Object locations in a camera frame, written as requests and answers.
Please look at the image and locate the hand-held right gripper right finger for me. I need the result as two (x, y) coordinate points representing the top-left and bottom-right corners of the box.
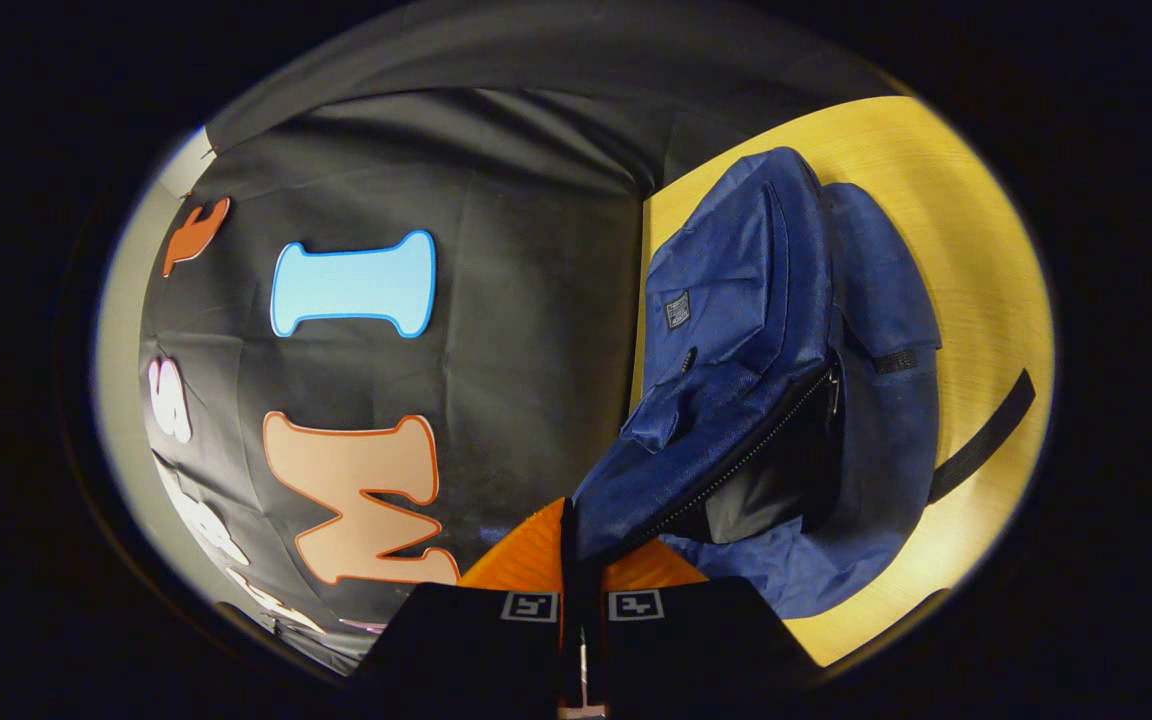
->
(576, 538), (823, 719)

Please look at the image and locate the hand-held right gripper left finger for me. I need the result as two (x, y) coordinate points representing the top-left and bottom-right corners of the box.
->
(351, 497), (578, 719)

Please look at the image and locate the blue schoolbag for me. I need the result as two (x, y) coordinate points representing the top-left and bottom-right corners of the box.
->
(573, 147), (1037, 621)

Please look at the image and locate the black backdrop cloth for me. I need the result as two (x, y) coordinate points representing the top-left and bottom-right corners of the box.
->
(136, 0), (897, 676)

